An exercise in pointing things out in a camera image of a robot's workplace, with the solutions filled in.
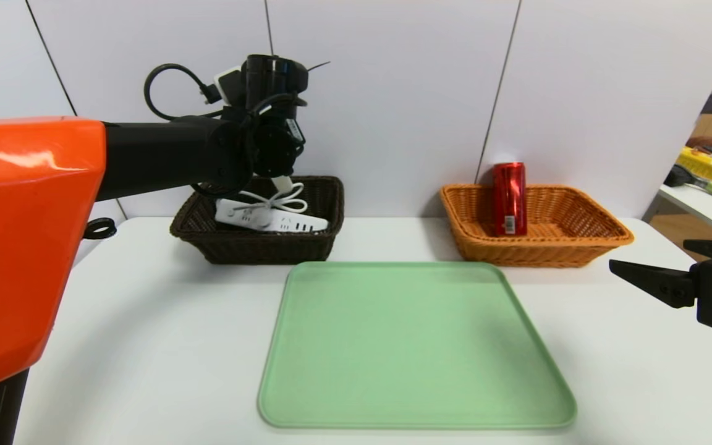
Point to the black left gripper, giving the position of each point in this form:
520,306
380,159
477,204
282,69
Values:
295,131

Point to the white soap bar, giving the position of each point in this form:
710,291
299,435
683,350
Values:
282,184

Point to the white power strip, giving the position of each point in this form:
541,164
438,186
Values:
288,224

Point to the red drink can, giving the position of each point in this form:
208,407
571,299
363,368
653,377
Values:
509,198

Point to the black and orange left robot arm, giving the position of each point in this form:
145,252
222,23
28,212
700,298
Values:
158,148

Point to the dark brown wicker basket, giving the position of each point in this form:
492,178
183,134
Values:
257,247

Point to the orange wicker basket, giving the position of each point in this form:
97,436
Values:
578,216

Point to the white side table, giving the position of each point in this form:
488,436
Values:
702,210

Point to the dark brown background item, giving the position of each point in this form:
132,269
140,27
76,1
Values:
708,144

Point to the light green plastic tray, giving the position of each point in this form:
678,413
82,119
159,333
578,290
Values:
418,346

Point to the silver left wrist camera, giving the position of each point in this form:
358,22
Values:
229,83

